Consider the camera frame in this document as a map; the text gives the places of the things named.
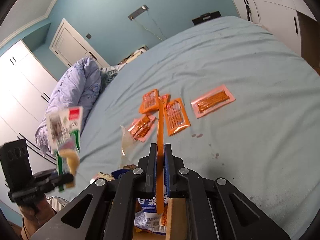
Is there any brown cardboard box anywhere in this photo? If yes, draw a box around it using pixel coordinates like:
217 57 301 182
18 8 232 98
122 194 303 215
132 196 188 239

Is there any lavender floral duvet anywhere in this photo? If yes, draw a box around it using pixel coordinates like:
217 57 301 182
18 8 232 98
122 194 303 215
34 56 102 156

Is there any green white snack bag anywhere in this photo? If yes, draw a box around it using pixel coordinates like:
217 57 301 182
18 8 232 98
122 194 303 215
46 106 83 177

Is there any clear torn plastic wrapper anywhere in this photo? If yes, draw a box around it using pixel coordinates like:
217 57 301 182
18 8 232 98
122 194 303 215
119 126 136 168

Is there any white door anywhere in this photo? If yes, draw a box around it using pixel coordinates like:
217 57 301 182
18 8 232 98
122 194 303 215
49 18 110 68

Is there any light blue bed sheet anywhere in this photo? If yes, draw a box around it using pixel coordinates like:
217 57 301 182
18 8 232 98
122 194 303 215
63 16 319 239

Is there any orange spicy stick packet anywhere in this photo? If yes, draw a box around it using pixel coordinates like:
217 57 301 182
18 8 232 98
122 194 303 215
160 94 170 108
139 89 159 114
156 97 164 214
164 98 191 136

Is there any green patterned cloth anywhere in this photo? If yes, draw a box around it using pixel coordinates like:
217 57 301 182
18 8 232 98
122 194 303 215
100 63 126 93

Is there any metal wall lamp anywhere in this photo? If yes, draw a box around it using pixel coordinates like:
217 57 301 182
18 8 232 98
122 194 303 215
127 5 149 21

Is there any white wardrobe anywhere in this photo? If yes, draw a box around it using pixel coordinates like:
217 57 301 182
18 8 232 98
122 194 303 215
1 40 57 173

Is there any white cabinet desk unit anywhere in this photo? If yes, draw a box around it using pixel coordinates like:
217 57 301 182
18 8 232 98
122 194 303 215
232 0 319 70

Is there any black chair back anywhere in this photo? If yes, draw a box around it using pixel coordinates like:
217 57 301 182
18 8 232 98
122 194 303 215
192 11 221 25

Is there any person's left hand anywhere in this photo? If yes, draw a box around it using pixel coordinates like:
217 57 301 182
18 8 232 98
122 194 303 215
19 198 55 232

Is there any pink spicy stick packet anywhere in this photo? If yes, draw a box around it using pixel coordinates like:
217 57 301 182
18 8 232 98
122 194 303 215
191 85 235 119
128 114 156 142

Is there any yellow chicken snack packet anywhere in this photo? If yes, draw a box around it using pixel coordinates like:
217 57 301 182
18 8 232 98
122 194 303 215
90 172 114 183

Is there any blue white snack bag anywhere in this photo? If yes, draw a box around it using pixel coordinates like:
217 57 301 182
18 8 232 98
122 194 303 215
111 168 171 235

